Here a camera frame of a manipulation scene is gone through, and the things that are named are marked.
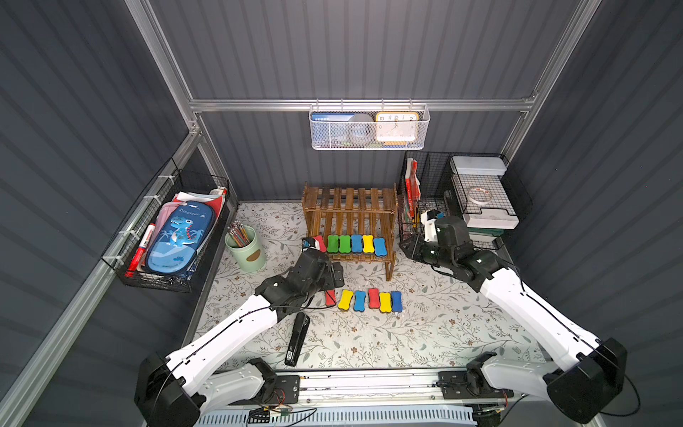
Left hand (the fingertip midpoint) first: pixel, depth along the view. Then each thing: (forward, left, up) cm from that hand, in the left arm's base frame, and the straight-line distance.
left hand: (331, 271), depth 77 cm
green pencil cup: (+11, +29, -10) cm, 33 cm away
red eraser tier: (+4, +3, +9) cm, 10 cm away
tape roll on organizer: (+27, -51, +2) cm, 57 cm away
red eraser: (0, -14, -18) cm, 23 cm away
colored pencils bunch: (+16, +32, -2) cm, 36 cm away
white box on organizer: (+32, -54, +2) cm, 62 cm away
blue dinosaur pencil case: (0, +36, +16) cm, 40 cm away
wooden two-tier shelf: (+18, -7, +7) cm, 20 cm away
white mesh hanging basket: (+39, -14, +17) cm, 45 cm away
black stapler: (-13, +11, -16) cm, 23 cm away
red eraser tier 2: (-1, +2, -20) cm, 20 cm away
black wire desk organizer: (+51, -40, -11) cm, 66 cm away
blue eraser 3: (-1, -21, -17) cm, 28 cm away
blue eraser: (+12, -8, -3) cm, 15 cm away
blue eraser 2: (+10, -15, -2) cm, 19 cm away
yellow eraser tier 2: (-2, -4, -18) cm, 18 cm away
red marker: (-1, +46, +14) cm, 48 cm away
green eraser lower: (+12, 0, -3) cm, 12 cm away
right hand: (+6, -23, +6) cm, 24 cm away
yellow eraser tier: (+12, -12, -3) cm, 17 cm away
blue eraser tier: (-2, -9, -18) cm, 20 cm away
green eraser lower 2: (+12, -4, -3) cm, 13 cm away
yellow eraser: (-2, -18, -17) cm, 25 cm away
